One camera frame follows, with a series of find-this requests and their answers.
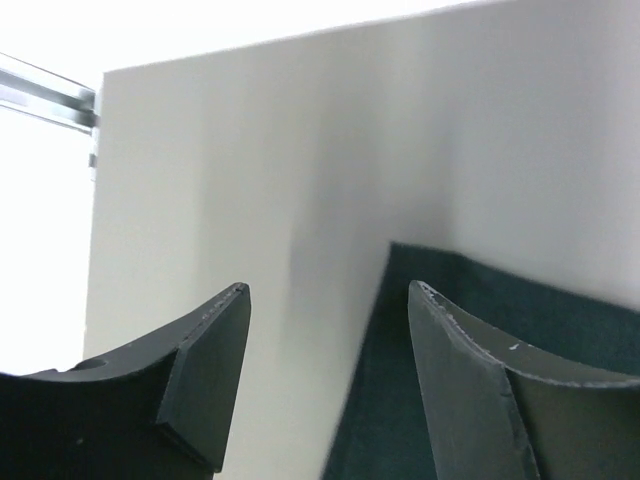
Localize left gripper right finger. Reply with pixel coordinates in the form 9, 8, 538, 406
408, 281, 639, 479

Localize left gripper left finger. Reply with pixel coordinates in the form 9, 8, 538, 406
1, 283, 251, 479

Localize black t shirt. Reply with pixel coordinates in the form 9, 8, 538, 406
323, 243, 639, 479

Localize left aluminium corner post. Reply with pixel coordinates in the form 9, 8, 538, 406
1, 53, 100, 181

